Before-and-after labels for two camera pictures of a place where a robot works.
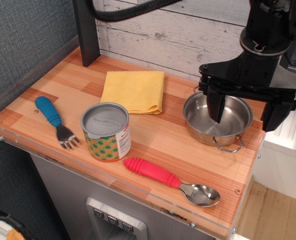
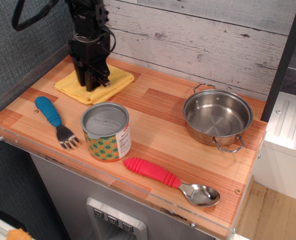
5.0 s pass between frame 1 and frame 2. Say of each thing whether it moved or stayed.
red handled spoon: stayed
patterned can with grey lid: stayed
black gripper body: moved
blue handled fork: stayed
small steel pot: stayed
